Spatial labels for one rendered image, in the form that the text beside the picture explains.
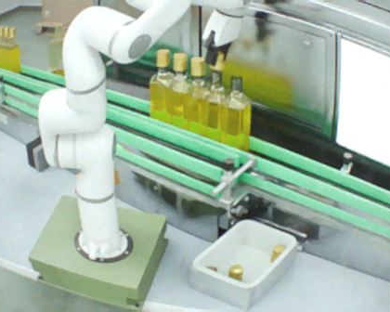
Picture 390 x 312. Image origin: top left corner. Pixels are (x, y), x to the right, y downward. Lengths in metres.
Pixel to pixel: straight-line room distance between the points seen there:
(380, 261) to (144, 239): 0.63
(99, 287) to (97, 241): 0.12
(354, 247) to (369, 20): 0.60
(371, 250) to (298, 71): 0.53
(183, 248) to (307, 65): 0.57
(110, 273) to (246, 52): 0.69
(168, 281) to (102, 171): 0.35
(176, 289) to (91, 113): 0.50
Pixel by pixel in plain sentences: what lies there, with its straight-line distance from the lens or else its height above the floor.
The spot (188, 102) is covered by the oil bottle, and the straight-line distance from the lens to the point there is 1.50.
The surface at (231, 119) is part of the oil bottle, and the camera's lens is 1.44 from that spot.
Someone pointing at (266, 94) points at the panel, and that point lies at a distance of 1.54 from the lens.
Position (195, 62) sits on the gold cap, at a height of 1.16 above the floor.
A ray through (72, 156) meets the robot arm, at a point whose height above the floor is 1.11.
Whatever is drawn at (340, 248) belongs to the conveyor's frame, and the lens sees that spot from 1.40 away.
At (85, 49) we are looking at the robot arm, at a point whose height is 1.36.
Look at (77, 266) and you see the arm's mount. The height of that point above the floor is 0.84.
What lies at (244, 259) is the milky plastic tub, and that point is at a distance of 1.41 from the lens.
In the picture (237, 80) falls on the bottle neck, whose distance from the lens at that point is 1.40.
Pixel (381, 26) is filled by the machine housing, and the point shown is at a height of 1.39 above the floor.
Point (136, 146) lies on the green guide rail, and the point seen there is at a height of 0.94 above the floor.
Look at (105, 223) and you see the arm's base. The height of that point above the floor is 0.94.
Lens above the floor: 1.70
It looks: 31 degrees down
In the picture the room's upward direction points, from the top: straight up
